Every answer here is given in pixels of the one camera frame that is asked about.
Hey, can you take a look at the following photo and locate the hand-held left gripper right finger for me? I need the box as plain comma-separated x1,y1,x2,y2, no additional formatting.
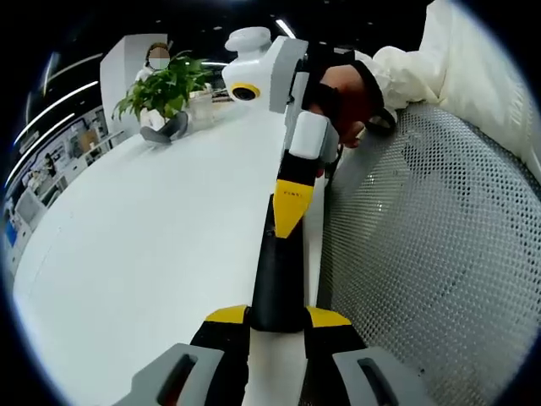
298,306,433,406

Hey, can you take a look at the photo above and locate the person's white jacket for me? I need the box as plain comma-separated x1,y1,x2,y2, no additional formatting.
416,0,541,173

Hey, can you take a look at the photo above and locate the grey mesh office chair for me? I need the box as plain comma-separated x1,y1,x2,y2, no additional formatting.
316,102,541,406

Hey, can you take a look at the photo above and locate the person's right hand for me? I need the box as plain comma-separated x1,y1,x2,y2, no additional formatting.
307,60,385,149

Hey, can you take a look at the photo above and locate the black cable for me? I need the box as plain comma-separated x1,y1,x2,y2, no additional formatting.
325,142,345,185

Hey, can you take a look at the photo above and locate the green potted plant white pot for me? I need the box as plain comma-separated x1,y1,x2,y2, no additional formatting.
111,49,213,131

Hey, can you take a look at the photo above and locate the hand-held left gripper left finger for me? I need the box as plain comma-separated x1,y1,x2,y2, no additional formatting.
112,303,252,406

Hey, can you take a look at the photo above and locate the dark grey curved holder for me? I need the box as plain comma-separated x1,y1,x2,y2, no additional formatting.
139,111,190,147

